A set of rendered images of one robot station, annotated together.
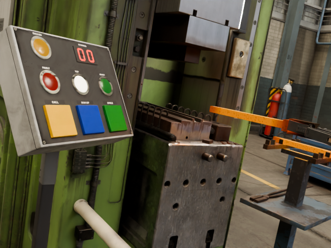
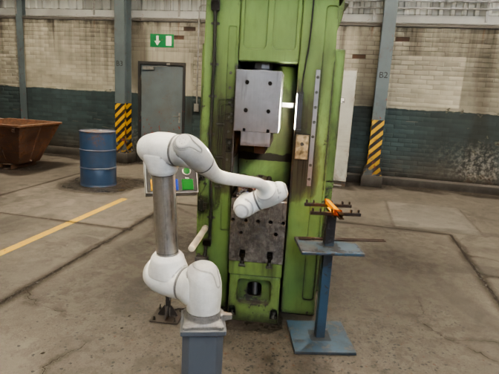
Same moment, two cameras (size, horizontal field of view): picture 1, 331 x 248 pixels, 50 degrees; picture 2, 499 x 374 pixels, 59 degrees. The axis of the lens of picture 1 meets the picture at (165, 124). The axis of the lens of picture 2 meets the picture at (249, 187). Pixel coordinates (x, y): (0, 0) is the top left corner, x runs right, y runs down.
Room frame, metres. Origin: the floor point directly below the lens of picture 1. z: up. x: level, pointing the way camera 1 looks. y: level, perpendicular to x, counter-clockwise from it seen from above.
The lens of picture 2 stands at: (-0.88, -2.05, 1.62)
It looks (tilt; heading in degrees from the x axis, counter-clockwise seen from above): 12 degrees down; 42
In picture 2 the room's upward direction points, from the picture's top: 3 degrees clockwise
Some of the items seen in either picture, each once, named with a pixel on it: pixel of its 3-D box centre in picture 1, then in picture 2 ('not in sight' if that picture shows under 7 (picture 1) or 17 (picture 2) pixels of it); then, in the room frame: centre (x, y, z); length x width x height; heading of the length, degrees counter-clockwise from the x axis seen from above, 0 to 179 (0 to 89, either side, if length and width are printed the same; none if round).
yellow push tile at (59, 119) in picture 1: (59, 121); not in sight; (0.79, 0.24, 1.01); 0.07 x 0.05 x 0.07; 151
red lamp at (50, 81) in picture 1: (49, 81); not in sight; (0.81, 0.28, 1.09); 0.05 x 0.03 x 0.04; 126
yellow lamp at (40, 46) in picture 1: (41, 47); not in sight; (0.83, 0.32, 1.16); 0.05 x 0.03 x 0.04; 126
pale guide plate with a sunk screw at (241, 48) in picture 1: (238, 58); (301, 147); (1.63, -0.28, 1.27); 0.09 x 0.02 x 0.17; 126
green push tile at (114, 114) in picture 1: (114, 118); (187, 184); (0.97, 0.14, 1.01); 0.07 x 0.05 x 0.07; 151
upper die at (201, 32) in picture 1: (175, 33); (258, 136); (1.51, 0.02, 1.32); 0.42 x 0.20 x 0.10; 36
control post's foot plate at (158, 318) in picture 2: not in sight; (167, 310); (0.94, 0.30, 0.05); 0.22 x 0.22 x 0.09; 36
